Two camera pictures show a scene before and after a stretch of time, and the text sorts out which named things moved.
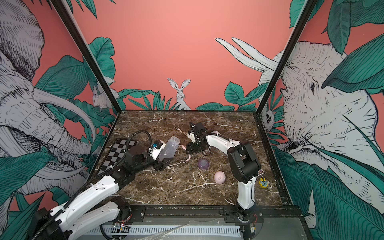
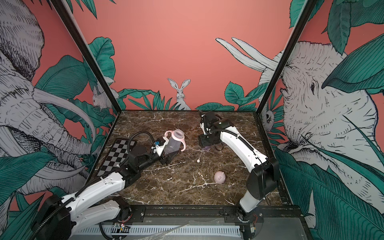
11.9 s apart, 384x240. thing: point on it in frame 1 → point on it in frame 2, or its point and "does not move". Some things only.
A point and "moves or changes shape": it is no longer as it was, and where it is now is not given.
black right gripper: [191, 149] → [203, 142]
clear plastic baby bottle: [169, 148] moves or changes shape
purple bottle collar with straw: [203, 163] moves or changes shape
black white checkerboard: [116, 154] does not move
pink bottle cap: [220, 177] does not move
